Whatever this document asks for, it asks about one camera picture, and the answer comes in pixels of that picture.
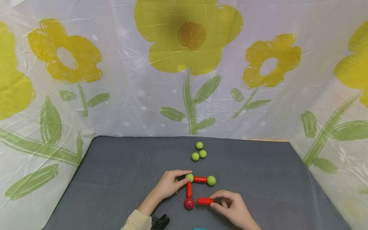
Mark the person's right hand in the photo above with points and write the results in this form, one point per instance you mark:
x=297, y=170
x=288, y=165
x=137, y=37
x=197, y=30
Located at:
x=237, y=210

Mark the person's left hand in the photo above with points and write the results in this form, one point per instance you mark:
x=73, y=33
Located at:
x=166, y=187

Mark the person's left thumb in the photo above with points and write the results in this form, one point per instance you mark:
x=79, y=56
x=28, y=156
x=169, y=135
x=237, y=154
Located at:
x=183, y=183

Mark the person's right index finger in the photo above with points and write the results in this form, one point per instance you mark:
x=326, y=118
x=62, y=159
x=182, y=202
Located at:
x=222, y=194

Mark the person's right thumb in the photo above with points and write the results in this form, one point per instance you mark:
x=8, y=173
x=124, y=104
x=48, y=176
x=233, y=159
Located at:
x=218, y=207

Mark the person's right fingers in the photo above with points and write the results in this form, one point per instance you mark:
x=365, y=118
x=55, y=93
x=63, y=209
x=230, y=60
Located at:
x=226, y=202

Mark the person's left index finger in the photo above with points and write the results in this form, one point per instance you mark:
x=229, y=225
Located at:
x=181, y=172

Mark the green ball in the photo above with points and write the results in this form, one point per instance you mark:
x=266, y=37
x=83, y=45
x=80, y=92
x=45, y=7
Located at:
x=195, y=156
x=203, y=154
x=211, y=180
x=189, y=177
x=199, y=145

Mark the red rod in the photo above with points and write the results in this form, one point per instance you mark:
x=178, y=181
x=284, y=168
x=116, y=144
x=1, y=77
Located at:
x=200, y=179
x=189, y=189
x=204, y=201

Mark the person's right forearm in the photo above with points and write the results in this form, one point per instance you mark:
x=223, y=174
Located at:
x=250, y=226

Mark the person's left forearm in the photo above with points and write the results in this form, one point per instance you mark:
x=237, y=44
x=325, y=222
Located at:
x=143, y=212

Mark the dark red ball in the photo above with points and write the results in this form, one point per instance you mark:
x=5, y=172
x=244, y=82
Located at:
x=189, y=203

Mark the light blue object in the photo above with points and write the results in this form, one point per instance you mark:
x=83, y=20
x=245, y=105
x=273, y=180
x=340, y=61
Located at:
x=200, y=228

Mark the black wrist band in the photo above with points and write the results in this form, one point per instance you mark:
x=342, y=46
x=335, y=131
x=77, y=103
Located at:
x=160, y=221

